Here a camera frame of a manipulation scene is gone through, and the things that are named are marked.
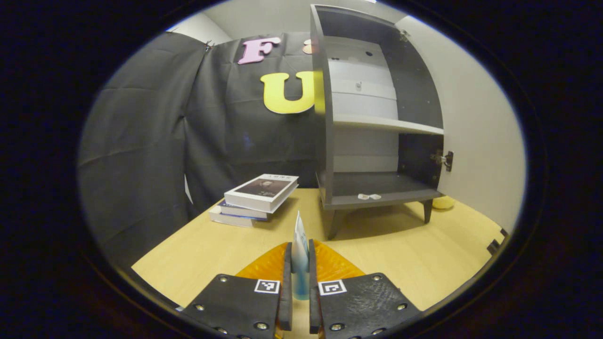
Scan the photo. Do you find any white cabinet door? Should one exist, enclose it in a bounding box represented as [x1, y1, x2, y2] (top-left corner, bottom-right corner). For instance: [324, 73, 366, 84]
[395, 14, 526, 234]

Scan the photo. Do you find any black table edge bracket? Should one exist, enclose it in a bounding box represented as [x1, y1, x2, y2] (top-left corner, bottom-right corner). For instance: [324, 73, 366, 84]
[487, 228, 509, 256]

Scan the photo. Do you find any dark grey cabinet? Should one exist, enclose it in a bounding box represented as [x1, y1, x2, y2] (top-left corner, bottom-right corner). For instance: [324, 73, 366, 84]
[309, 4, 455, 241]

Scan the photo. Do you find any white cabinet shelf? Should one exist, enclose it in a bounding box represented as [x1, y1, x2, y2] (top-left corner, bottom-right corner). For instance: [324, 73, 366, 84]
[333, 114, 445, 136]

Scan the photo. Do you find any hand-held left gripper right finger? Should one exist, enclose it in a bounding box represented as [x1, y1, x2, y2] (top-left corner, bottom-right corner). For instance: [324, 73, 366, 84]
[309, 239, 422, 339]

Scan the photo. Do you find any blue and white bottle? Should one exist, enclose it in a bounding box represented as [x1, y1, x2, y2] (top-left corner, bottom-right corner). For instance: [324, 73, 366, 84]
[291, 211, 310, 301]

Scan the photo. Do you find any white portrait cover book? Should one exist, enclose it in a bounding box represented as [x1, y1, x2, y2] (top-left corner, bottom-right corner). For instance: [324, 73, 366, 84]
[224, 173, 300, 214]

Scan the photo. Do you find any black backdrop cloth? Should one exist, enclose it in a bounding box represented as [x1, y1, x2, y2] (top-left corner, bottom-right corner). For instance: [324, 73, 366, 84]
[78, 31, 330, 269]

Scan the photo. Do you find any plain white book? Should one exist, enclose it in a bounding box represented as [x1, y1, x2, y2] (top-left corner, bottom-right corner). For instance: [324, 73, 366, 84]
[209, 206, 257, 228]

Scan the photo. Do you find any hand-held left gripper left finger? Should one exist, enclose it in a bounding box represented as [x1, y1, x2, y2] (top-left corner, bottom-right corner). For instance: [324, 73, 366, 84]
[181, 240, 293, 339]

